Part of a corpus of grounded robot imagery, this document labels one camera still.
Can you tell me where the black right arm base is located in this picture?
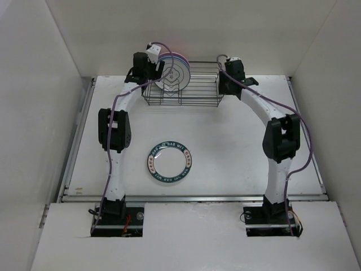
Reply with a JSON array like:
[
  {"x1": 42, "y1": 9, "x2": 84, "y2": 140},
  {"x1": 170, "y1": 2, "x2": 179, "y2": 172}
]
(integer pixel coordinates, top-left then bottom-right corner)
[{"x1": 240, "y1": 198, "x2": 303, "y2": 238}]

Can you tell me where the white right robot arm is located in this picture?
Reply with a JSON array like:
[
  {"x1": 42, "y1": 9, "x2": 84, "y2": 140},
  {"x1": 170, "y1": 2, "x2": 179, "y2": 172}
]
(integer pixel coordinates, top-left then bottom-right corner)
[{"x1": 219, "y1": 57, "x2": 300, "y2": 222}]

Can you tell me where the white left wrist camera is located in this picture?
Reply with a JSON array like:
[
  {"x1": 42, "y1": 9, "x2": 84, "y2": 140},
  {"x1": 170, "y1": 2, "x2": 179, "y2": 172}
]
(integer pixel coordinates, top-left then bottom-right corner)
[{"x1": 146, "y1": 43, "x2": 161, "y2": 64}]

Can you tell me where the purple plate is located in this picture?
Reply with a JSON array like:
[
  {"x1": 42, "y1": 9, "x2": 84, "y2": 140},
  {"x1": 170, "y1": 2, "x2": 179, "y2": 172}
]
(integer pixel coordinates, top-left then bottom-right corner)
[{"x1": 158, "y1": 53, "x2": 190, "y2": 66}]

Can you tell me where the white plate grey flower outline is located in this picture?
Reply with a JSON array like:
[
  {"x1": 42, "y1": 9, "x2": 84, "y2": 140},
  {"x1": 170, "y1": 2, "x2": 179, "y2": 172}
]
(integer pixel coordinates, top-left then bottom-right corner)
[{"x1": 155, "y1": 64, "x2": 191, "y2": 92}]

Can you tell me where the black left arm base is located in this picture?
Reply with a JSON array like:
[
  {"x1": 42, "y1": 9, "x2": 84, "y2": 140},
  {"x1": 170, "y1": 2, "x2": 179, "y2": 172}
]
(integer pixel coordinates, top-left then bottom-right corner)
[{"x1": 88, "y1": 199, "x2": 145, "y2": 238}]

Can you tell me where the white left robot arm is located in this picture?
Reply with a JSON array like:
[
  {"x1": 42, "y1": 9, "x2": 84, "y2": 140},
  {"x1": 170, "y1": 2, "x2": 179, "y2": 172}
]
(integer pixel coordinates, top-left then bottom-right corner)
[{"x1": 98, "y1": 45, "x2": 164, "y2": 202}]

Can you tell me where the metal table edge rail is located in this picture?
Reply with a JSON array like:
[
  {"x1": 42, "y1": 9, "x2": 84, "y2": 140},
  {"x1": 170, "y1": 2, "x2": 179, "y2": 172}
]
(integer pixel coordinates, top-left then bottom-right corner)
[{"x1": 58, "y1": 194, "x2": 329, "y2": 203}]

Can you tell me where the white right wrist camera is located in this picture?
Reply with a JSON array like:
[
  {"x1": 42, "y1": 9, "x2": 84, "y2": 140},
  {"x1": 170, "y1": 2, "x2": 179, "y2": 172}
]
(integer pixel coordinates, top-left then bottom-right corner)
[{"x1": 226, "y1": 57, "x2": 242, "y2": 64}]

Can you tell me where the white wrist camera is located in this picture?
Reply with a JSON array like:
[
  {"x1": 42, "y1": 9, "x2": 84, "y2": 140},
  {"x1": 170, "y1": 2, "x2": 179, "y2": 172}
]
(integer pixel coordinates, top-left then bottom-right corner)
[
  {"x1": 226, "y1": 57, "x2": 242, "y2": 64},
  {"x1": 146, "y1": 43, "x2": 161, "y2": 64}
]

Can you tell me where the pink plate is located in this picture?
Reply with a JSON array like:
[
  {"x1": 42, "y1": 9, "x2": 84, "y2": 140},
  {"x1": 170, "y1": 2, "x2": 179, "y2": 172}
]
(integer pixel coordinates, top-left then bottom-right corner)
[{"x1": 159, "y1": 52, "x2": 187, "y2": 61}]

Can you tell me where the green rimmed white plate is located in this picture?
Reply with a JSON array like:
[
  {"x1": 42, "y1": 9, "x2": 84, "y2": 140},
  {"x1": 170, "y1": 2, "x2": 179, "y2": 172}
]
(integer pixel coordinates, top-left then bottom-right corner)
[{"x1": 147, "y1": 141, "x2": 193, "y2": 183}]

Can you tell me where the metal wire dish rack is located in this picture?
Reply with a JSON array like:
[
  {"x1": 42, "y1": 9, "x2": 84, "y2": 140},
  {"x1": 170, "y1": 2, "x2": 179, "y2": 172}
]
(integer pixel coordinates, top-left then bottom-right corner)
[{"x1": 142, "y1": 61, "x2": 223, "y2": 107}]

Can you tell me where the blue plate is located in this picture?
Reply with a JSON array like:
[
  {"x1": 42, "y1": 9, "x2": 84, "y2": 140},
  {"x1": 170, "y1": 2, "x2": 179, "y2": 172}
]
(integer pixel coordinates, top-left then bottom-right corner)
[{"x1": 159, "y1": 55, "x2": 190, "y2": 70}]

